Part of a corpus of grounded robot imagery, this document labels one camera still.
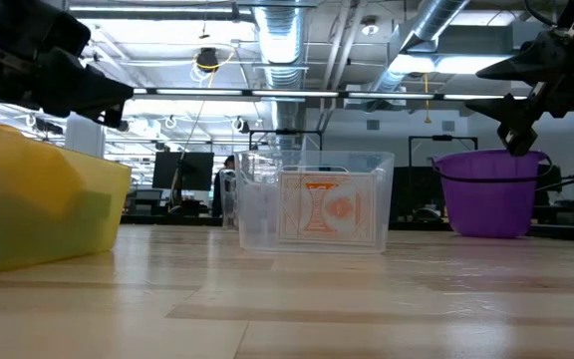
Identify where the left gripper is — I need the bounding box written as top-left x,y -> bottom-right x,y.
0,0 -> 135,130

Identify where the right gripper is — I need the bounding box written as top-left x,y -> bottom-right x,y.
464,0 -> 574,158

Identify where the yellow toy brick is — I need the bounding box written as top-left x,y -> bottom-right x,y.
0,124 -> 87,223

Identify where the red playing card box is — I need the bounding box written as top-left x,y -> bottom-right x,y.
274,171 -> 379,245

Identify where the white building column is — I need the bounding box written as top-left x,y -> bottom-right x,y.
65,113 -> 108,159

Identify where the yellow translucent plastic bin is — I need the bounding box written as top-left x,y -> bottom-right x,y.
0,119 -> 133,278

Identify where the black monitor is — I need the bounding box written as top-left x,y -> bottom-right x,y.
151,151 -> 216,192

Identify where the purple plastic bucket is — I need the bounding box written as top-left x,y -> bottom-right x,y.
430,148 -> 553,239

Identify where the person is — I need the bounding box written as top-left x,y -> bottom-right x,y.
210,155 -> 237,218

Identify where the small clear plastic container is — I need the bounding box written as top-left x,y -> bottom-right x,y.
233,149 -> 396,254

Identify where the long ceiling light strip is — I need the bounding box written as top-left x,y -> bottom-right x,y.
132,88 -> 530,104

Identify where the hanging yellow cord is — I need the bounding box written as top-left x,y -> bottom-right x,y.
423,73 -> 433,125

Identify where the black metal stand frame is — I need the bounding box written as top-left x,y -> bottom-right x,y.
407,134 -> 479,205

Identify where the silver ventilation duct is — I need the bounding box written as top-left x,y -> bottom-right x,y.
366,0 -> 470,96
252,0 -> 309,151

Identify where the black ceiling cable reel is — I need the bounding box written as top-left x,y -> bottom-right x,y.
194,46 -> 221,74

